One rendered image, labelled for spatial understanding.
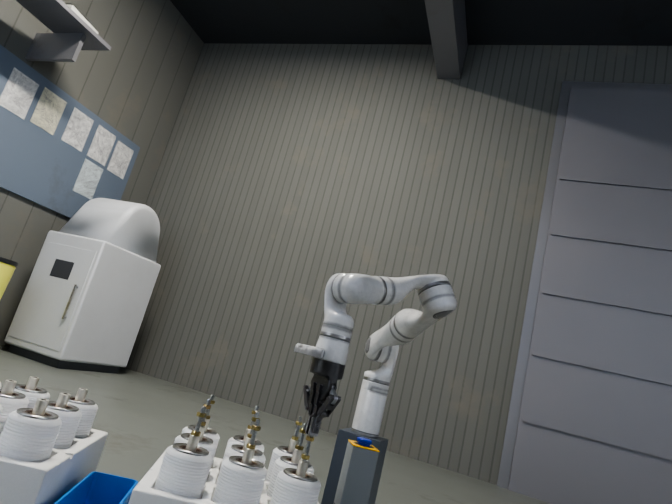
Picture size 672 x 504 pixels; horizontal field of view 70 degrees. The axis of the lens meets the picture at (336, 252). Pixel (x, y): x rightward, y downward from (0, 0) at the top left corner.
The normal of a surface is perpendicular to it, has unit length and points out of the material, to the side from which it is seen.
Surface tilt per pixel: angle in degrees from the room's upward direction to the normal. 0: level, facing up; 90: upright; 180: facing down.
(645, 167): 90
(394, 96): 90
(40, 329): 90
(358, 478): 90
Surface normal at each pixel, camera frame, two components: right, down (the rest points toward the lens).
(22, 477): 0.17, -0.18
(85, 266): -0.30, -0.30
